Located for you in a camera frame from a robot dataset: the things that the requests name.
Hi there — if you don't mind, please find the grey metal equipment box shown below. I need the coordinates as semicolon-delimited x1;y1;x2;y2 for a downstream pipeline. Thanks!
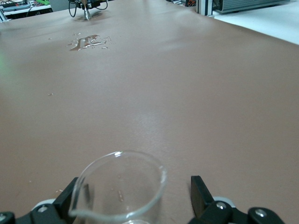
214;0;299;14

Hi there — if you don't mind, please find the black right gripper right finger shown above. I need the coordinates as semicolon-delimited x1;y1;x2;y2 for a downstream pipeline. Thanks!
190;175;234;224

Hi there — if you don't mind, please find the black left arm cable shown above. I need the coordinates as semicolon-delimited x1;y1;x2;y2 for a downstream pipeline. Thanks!
68;0;79;18

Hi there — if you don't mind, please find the clear glass measuring cup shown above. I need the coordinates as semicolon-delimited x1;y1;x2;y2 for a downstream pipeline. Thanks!
69;150;169;224

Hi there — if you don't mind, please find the spilled liquid puddle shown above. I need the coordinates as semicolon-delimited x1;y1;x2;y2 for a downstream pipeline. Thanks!
67;34;113;52

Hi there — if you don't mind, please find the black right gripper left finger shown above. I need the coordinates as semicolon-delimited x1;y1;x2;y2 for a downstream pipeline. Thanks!
31;176;79;224

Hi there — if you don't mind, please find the steel jigger cup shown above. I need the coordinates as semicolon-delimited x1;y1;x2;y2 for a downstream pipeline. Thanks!
81;6;93;21

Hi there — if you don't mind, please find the aluminium frame post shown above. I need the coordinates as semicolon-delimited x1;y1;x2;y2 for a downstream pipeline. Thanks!
195;0;217;18

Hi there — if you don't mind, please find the brown table mat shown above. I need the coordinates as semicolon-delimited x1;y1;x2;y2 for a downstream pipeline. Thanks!
0;0;299;224

